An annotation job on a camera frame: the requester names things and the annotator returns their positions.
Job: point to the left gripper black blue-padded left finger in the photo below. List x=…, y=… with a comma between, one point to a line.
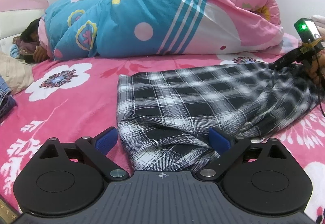
x=94, y=150

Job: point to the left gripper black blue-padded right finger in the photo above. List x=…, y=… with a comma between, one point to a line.
x=229, y=149

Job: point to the black white plaid shirt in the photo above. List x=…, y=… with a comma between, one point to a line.
x=163, y=118

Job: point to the person's right hand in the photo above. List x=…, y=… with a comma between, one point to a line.
x=316, y=71

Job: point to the pink floral bed sheet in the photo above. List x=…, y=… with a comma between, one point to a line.
x=77, y=98

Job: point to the folded blue jeans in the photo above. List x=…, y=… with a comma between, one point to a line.
x=7, y=101

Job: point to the beige folded garment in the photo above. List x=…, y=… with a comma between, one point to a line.
x=17, y=74

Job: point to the patterned pillow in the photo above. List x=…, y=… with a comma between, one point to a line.
x=20, y=48

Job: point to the sleeping person's head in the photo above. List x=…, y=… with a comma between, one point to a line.
x=36, y=32

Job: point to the blue and pink quilt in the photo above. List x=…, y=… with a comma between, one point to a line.
x=72, y=29

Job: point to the white pink headboard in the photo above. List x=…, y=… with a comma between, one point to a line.
x=16, y=15

